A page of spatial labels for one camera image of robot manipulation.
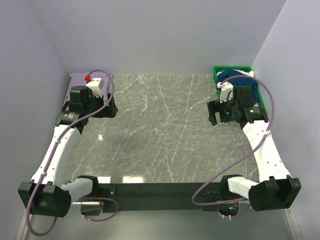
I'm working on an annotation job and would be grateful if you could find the blue t shirt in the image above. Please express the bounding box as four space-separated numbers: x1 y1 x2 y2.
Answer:
214 72 260 104

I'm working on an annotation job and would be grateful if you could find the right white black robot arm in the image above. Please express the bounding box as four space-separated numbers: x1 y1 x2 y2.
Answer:
207 82 301 211

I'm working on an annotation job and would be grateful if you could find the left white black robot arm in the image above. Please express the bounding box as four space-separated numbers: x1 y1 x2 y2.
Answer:
18 85 118 219

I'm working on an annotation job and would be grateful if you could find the green plastic bin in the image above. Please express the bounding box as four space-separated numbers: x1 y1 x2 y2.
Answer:
213 66 265 109

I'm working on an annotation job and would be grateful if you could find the white t shirt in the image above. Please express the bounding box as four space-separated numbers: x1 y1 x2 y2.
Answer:
216 69 255 77

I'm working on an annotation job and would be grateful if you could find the folded lavender t shirt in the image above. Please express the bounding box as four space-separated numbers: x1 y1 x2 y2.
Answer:
65 71 113 102

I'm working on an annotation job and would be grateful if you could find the black base beam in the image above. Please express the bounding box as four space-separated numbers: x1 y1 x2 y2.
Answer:
69 182 251 214

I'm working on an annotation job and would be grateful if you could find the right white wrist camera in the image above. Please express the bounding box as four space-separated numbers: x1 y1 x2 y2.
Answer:
217 81 234 103

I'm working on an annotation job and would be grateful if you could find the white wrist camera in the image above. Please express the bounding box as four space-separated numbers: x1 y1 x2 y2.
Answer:
217 81 234 103
85 77 104 98

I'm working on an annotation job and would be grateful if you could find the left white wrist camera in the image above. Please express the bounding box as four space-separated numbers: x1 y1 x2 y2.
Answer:
85 77 104 98

